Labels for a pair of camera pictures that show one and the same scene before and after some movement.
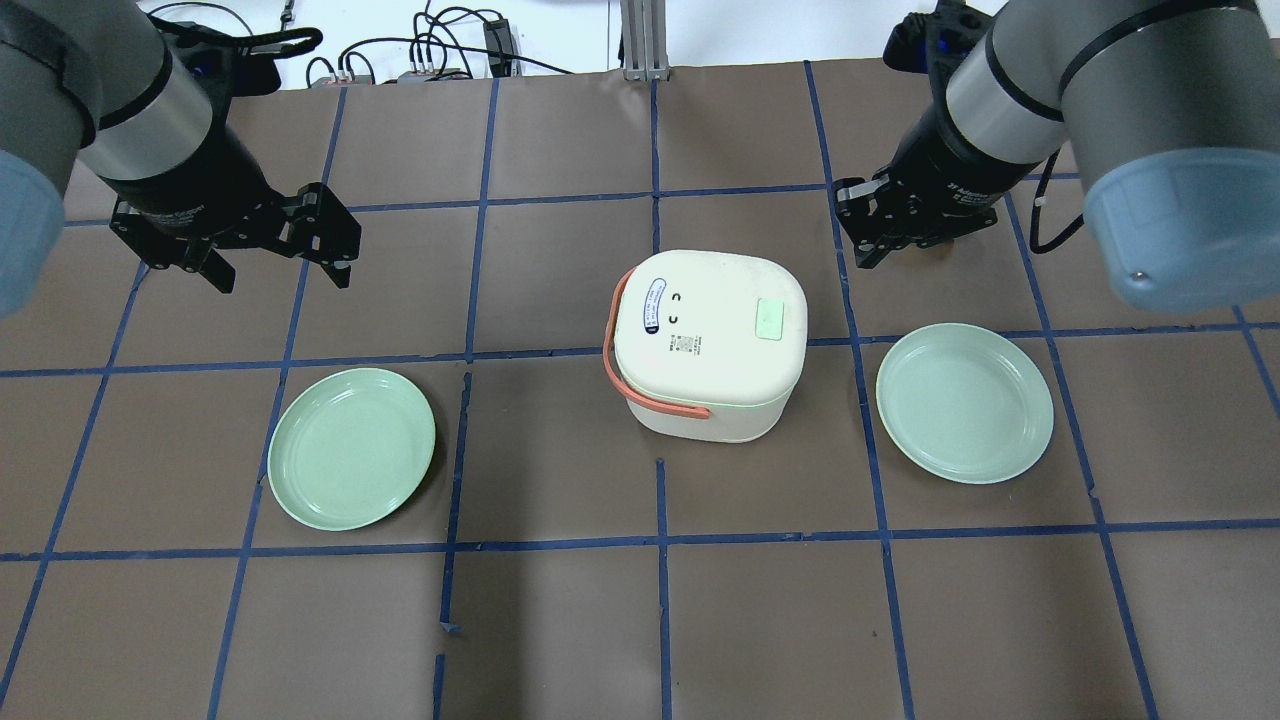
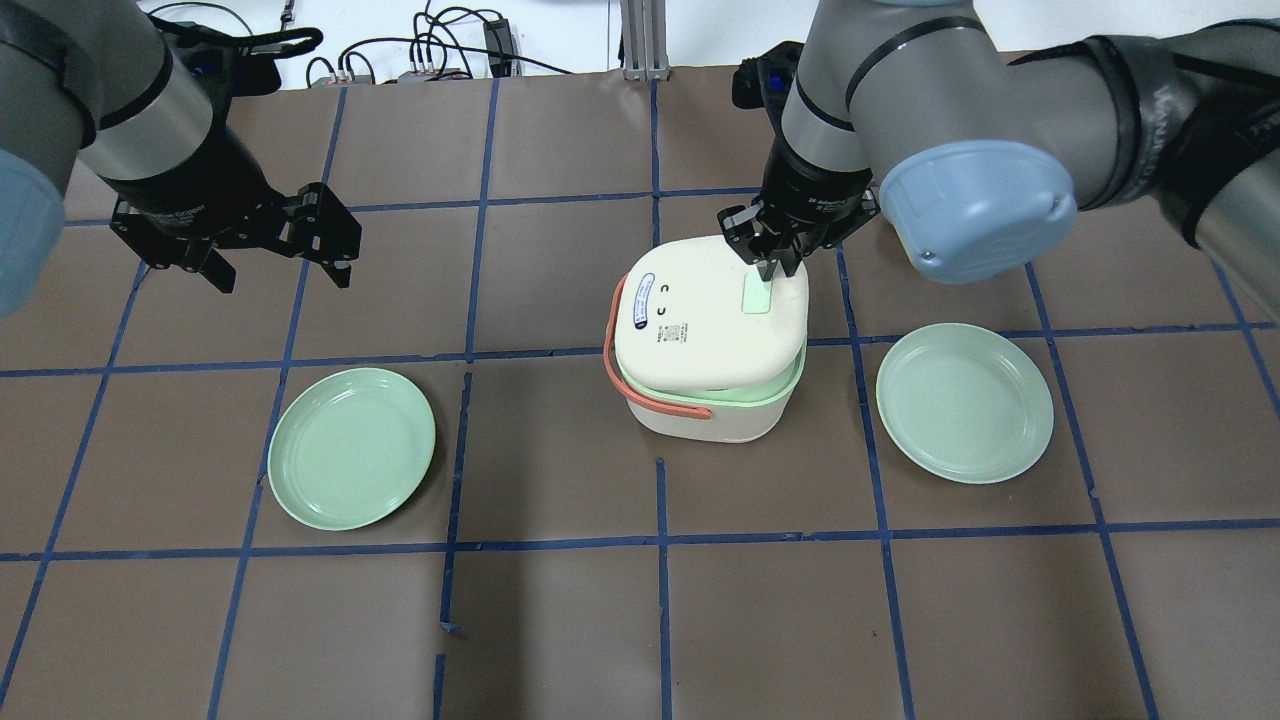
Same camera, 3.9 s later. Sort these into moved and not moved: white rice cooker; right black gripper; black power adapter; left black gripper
Moved: right black gripper
Not moved: left black gripper; black power adapter; white rice cooker
